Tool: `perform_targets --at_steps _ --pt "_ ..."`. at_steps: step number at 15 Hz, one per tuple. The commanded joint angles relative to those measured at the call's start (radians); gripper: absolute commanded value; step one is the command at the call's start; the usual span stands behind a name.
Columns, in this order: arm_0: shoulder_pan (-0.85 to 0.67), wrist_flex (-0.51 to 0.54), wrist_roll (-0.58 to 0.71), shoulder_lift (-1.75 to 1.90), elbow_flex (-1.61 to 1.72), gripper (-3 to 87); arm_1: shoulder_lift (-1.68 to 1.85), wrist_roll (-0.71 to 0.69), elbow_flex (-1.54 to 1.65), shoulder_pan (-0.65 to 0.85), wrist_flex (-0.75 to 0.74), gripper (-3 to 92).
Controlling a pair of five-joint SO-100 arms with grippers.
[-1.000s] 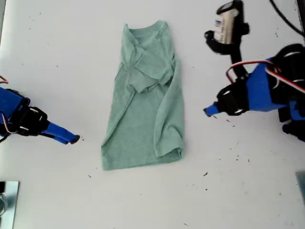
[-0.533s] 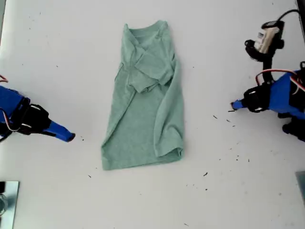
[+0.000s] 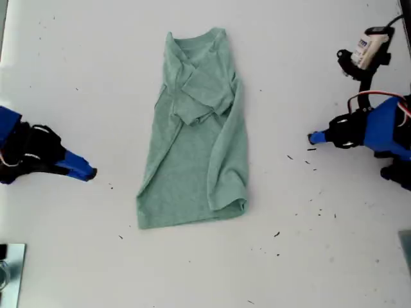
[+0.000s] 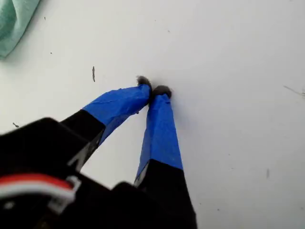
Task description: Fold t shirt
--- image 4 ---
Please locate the green t-shirt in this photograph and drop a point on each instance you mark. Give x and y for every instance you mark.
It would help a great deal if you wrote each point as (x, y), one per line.
(12, 23)

